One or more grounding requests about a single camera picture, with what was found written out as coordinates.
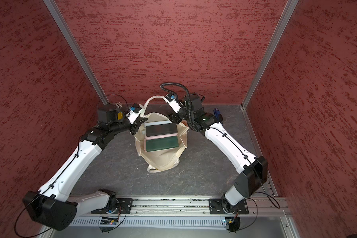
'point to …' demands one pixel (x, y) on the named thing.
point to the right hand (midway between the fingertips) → (169, 111)
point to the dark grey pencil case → (161, 129)
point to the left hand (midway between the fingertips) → (144, 120)
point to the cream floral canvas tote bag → (160, 160)
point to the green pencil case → (155, 144)
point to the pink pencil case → (156, 137)
